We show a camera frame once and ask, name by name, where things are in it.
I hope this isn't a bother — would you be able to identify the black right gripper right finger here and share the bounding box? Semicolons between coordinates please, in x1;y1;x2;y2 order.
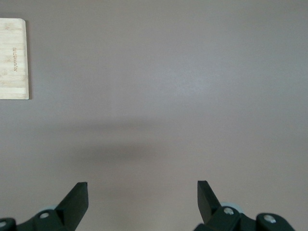
195;180;296;231

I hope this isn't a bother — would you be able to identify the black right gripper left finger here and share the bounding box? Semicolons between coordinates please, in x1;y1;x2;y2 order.
0;182;89;231

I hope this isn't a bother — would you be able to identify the bamboo cutting board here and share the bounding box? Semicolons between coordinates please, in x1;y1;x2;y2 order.
0;18;33;100

